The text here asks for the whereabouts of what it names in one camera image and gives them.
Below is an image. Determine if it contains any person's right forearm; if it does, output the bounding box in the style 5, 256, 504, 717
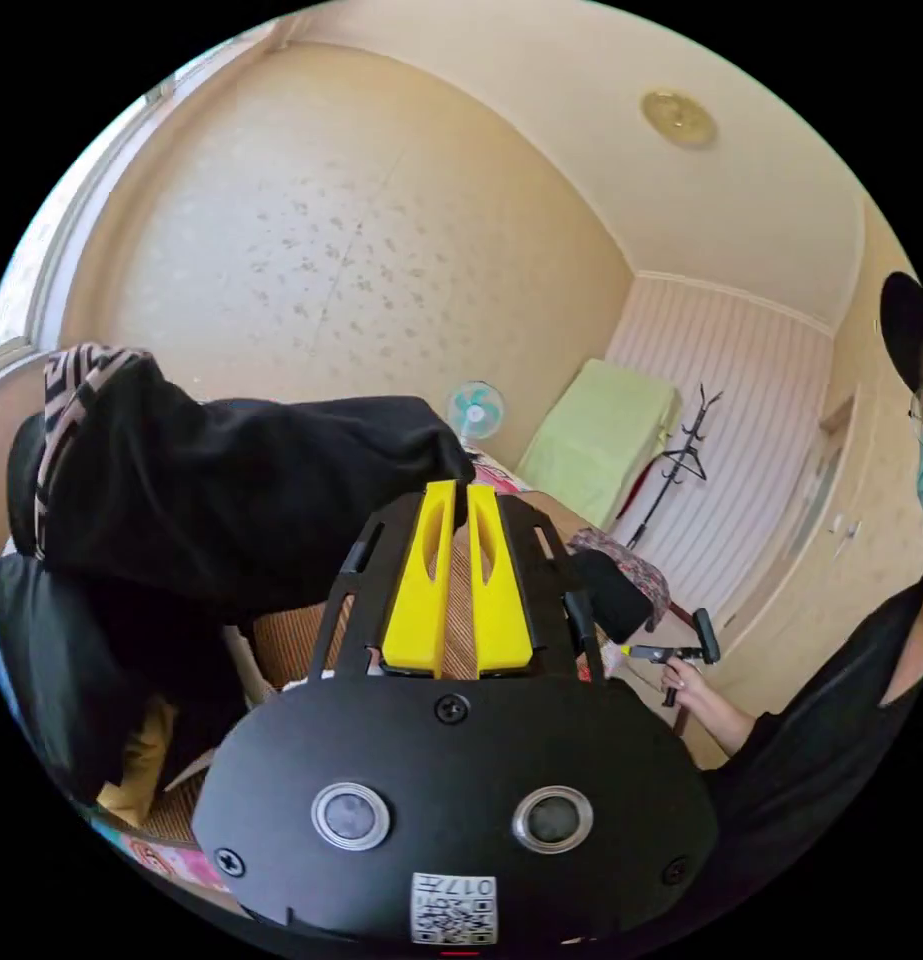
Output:
685, 678, 759, 757

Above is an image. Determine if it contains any person's right hand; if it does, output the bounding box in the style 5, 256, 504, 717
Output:
660, 656, 714, 707

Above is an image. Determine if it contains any teal standing fan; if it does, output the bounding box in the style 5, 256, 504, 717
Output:
446, 380, 507, 442

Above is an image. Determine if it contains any person's body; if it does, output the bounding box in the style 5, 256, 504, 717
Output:
704, 269, 923, 913

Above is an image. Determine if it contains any black coat rack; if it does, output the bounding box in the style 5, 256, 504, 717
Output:
625, 382, 726, 550

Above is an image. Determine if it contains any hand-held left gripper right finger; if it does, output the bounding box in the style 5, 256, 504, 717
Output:
466, 484, 539, 671

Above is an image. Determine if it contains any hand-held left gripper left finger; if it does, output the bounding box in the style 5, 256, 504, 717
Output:
381, 479, 459, 674

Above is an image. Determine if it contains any window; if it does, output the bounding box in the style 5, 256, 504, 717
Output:
0, 74, 174, 380

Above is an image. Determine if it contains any black long sleeve patterned collar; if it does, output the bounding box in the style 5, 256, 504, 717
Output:
7, 343, 479, 628

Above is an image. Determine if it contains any bed with woven mat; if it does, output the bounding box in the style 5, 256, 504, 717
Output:
85, 442, 736, 898

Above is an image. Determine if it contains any round gold ceiling lamp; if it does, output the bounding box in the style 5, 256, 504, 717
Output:
640, 88, 718, 149

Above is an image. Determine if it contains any pile of clothes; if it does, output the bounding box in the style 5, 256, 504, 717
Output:
0, 553, 249, 830
565, 524, 672, 645

